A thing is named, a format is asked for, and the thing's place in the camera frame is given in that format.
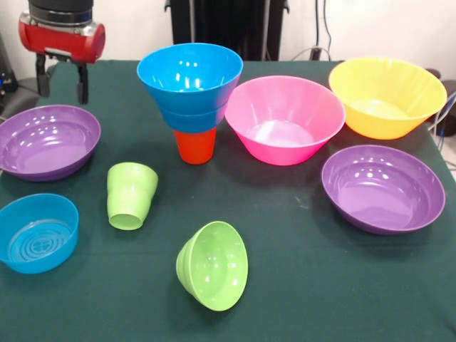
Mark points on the pink bowl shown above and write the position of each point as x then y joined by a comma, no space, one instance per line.
281,107

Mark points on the deep smooth blue bowl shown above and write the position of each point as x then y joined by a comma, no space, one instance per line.
189,67

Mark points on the orange cup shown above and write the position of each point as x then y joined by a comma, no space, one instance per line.
196,147

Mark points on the black equipment rack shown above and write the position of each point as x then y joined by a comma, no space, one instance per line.
7,82

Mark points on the blue bowl with ringed bottom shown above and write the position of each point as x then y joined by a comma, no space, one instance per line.
35,231
192,123

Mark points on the purple bowl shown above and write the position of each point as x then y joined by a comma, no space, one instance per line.
381,192
46,142

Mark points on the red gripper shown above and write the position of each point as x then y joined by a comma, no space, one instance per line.
60,41

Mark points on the dark green tablecloth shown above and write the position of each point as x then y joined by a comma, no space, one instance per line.
320,285

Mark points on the yellow-orange bowl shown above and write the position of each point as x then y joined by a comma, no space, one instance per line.
386,89

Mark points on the black rounded seat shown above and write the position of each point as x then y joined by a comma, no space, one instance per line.
26,94

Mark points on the green cup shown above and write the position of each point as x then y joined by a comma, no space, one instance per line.
130,194

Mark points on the small green bowl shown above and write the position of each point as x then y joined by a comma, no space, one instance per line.
213,267

